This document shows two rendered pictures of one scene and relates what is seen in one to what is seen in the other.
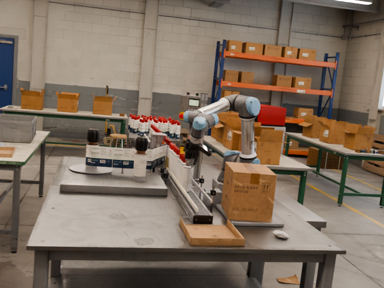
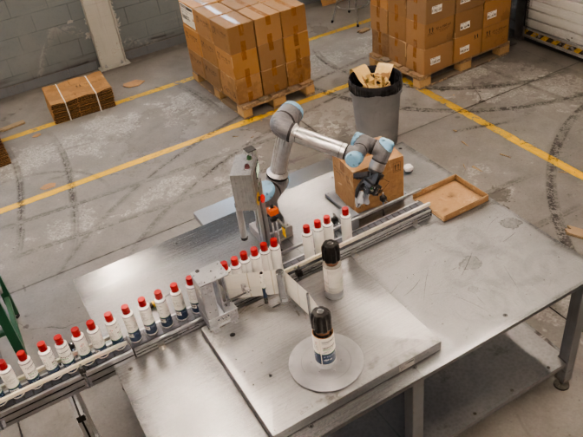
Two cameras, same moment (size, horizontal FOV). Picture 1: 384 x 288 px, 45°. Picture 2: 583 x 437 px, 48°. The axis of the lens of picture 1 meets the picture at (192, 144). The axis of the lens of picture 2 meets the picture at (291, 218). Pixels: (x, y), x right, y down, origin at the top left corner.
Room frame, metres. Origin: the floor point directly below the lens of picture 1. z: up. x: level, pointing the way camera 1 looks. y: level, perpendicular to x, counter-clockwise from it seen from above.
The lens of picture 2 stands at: (3.69, 2.43, 2.97)
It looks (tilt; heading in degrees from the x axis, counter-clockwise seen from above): 37 degrees down; 257
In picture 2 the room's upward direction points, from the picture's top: 8 degrees counter-clockwise
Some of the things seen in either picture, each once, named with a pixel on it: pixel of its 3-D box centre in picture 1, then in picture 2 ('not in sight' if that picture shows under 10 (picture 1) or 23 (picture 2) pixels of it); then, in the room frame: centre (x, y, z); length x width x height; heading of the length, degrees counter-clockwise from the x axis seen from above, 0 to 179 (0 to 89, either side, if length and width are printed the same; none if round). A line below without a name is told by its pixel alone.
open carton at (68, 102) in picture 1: (67, 101); not in sight; (8.46, 2.35, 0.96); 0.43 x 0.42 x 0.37; 99
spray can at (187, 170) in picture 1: (187, 175); (346, 225); (2.87, 0.01, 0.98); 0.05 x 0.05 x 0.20
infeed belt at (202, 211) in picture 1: (177, 182); (291, 270); (3.19, 0.08, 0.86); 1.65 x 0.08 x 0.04; 12
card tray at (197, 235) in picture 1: (210, 231); (449, 197); (2.22, -0.13, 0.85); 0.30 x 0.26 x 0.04; 12
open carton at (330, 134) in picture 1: (331, 131); not in sight; (7.46, -2.23, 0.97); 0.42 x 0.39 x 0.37; 99
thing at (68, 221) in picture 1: (165, 191); (324, 277); (3.05, 0.15, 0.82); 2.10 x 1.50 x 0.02; 12
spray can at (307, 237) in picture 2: (180, 168); (308, 242); (3.08, 0.06, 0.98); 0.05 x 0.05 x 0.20
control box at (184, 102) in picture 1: (192, 108); (246, 182); (3.32, 0.02, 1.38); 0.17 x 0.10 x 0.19; 67
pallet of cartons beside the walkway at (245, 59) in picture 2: not in sight; (245, 45); (2.48, -3.79, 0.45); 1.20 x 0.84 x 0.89; 103
